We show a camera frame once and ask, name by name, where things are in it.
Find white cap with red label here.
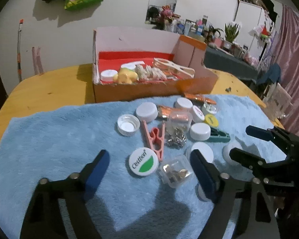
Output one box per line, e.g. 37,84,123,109
191,105,205,123

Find yellow bottle cap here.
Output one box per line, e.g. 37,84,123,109
204,114,219,128

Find dark cloth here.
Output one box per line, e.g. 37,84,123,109
240,0,279,19

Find yellow and green toy figure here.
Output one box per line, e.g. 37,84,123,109
113,68,139,84

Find pink sticks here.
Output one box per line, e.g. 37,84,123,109
31,46,44,75

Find blue fluffy towel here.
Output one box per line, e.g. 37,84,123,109
0,94,289,239

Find orange foil packet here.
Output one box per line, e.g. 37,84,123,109
157,105,176,120
184,93,217,104

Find cluster of bottles and jars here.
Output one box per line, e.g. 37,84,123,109
164,15,225,43

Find pole with orange tip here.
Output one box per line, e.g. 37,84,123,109
16,19,24,82

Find dark leafy plant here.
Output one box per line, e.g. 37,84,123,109
207,26,223,41

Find red and green decoration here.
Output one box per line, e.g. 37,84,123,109
258,26,272,41

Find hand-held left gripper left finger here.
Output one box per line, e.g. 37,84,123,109
20,149,110,239

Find small clear lidded pot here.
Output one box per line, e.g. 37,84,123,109
202,103,218,115

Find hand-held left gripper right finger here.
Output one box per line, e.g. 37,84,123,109
189,149,281,239

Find pink curtain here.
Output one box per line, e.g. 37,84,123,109
269,4,299,135

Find cream lace scrunchie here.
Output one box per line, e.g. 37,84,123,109
135,65,168,81

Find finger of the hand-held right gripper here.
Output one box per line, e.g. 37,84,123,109
246,125,299,155
229,148,297,187

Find orange and white cardboard box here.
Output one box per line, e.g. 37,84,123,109
92,27,218,103

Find white cabinet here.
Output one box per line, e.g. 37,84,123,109
233,0,265,53

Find clear plastic box of trinkets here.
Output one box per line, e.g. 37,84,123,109
159,154,194,188

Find large cream clothes peg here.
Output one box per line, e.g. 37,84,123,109
153,58,195,78

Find pile of metal clips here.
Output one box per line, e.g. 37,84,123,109
164,127,188,149

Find pink clothes peg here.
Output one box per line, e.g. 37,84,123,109
140,120,166,161

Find blue cloth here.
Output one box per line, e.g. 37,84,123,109
258,63,282,85

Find pink plush rabbit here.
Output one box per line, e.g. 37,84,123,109
161,5,176,20

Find orange plastic item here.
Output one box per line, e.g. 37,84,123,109
162,71,180,80

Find potted snake plant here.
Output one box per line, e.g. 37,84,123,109
224,22,241,43

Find white cap with green label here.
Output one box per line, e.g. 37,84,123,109
128,147,158,178

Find wall mirror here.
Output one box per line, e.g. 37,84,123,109
145,0,181,25

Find dark cloth covered counter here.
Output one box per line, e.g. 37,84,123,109
204,45,261,80

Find green clothes peg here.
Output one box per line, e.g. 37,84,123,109
207,127,231,143

